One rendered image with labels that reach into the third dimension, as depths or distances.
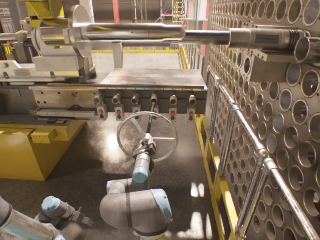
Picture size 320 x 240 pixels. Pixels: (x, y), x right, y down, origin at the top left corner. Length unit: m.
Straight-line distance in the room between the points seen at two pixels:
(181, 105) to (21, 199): 1.80
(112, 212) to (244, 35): 1.78
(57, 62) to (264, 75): 2.08
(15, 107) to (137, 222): 2.18
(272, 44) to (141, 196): 1.81
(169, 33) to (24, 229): 1.43
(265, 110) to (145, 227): 2.47
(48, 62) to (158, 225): 1.77
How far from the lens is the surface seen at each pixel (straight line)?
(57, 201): 1.18
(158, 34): 1.62
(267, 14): 3.22
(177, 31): 1.63
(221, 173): 1.75
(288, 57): 2.19
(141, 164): 1.05
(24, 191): 2.50
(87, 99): 2.16
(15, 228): 0.95
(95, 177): 2.34
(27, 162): 2.43
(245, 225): 1.31
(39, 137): 2.13
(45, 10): 1.83
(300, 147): 2.30
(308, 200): 2.33
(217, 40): 2.02
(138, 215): 0.71
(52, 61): 2.11
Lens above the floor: 1.59
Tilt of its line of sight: 29 degrees down
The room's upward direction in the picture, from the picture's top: straight up
